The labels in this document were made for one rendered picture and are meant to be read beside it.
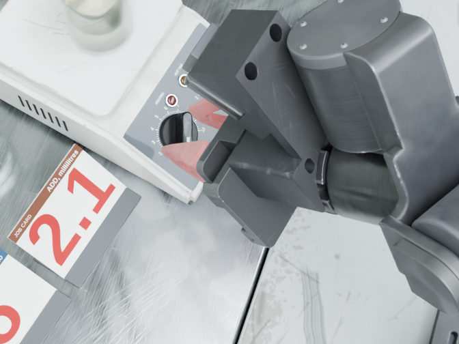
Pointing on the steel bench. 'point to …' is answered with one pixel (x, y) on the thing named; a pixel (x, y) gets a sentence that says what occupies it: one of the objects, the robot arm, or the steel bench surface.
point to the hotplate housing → (123, 160)
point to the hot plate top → (87, 89)
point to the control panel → (168, 81)
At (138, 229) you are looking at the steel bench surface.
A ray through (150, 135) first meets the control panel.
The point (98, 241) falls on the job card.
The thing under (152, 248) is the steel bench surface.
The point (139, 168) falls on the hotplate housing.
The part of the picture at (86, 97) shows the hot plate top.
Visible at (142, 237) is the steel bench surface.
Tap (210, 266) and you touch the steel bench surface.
